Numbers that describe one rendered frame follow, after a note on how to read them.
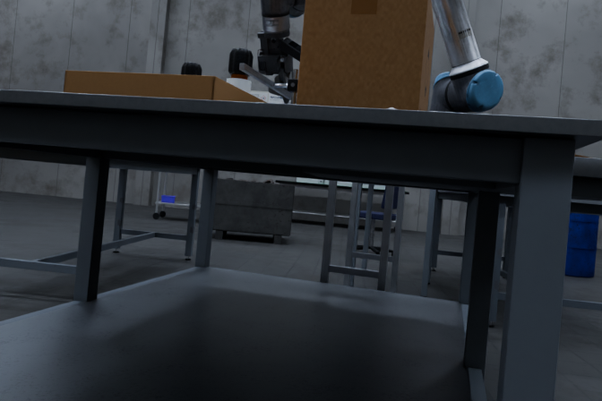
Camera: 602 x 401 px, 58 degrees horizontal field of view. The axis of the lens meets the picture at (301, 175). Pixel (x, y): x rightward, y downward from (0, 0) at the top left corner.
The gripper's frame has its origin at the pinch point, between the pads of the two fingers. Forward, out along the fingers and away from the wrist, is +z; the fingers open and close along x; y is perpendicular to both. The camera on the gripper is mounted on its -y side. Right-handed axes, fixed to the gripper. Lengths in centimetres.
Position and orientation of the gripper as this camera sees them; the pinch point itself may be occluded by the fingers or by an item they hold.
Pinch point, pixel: (288, 99)
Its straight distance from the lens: 160.2
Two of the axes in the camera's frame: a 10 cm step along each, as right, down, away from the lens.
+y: -9.6, -0.8, 2.7
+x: -2.7, 4.7, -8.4
